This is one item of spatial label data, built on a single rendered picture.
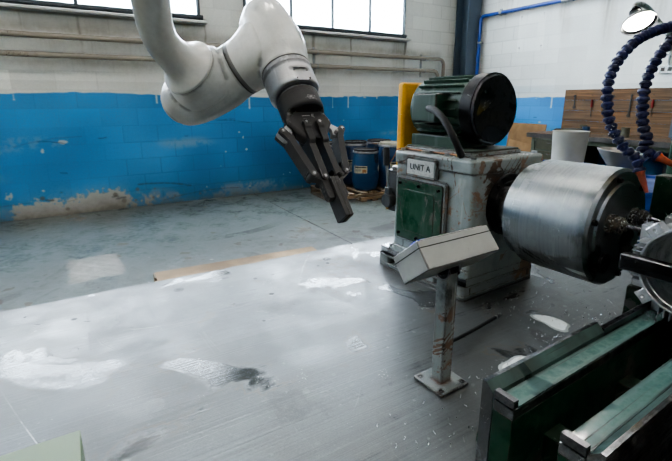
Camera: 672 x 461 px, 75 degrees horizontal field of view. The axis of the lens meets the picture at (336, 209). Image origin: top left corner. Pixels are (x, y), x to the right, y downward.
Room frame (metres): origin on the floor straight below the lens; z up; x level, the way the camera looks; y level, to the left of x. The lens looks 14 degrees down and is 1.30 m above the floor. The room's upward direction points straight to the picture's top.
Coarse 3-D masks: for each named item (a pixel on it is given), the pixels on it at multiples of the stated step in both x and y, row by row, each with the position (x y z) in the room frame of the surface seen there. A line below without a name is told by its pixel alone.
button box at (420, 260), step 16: (432, 240) 0.66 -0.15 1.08; (448, 240) 0.68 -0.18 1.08; (464, 240) 0.69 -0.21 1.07; (480, 240) 0.71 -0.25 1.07; (400, 256) 0.68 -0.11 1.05; (416, 256) 0.65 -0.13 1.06; (432, 256) 0.64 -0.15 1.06; (448, 256) 0.66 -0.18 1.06; (464, 256) 0.67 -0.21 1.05; (480, 256) 0.70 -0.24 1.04; (400, 272) 0.67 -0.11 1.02; (416, 272) 0.64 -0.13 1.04; (432, 272) 0.65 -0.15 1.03
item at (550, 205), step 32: (512, 192) 0.97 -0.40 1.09; (544, 192) 0.91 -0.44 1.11; (576, 192) 0.86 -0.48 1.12; (608, 192) 0.84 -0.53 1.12; (640, 192) 0.92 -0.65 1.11; (512, 224) 0.94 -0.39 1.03; (544, 224) 0.88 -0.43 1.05; (576, 224) 0.82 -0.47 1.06; (608, 224) 0.83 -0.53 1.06; (640, 224) 0.87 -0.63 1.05; (544, 256) 0.89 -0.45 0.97; (576, 256) 0.82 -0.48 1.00; (608, 256) 0.84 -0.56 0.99
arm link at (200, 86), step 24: (144, 0) 0.67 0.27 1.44; (168, 0) 0.69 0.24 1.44; (144, 24) 0.70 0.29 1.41; (168, 24) 0.72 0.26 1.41; (168, 48) 0.74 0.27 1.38; (192, 48) 0.79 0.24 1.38; (216, 48) 0.84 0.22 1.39; (168, 72) 0.78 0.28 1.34; (192, 72) 0.78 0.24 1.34; (216, 72) 0.80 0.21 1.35; (168, 96) 0.83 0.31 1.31; (192, 96) 0.80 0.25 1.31; (216, 96) 0.81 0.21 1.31; (240, 96) 0.84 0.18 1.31; (192, 120) 0.84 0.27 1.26
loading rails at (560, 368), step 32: (640, 320) 0.71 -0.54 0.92; (544, 352) 0.58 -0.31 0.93; (576, 352) 0.61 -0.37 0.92; (608, 352) 0.61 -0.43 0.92; (640, 352) 0.68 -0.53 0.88; (512, 384) 0.53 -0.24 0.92; (544, 384) 0.53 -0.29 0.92; (576, 384) 0.56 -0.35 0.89; (608, 384) 0.62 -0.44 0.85; (640, 384) 0.53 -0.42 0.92; (480, 416) 0.52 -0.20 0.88; (512, 416) 0.48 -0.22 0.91; (544, 416) 0.52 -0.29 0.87; (576, 416) 0.57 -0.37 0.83; (608, 416) 0.47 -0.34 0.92; (640, 416) 0.45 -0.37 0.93; (480, 448) 0.51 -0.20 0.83; (512, 448) 0.48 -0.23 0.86; (544, 448) 0.52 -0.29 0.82; (576, 448) 0.41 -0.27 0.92; (608, 448) 0.40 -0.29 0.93; (640, 448) 0.43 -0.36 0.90
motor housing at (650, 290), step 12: (648, 240) 0.76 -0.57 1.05; (660, 240) 0.76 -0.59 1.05; (636, 252) 0.77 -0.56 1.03; (648, 252) 0.75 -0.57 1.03; (660, 252) 0.79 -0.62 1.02; (636, 276) 0.76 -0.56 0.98; (648, 288) 0.74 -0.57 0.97; (660, 288) 0.75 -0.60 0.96; (660, 300) 0.72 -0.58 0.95; (660, 312) 0.72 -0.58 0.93
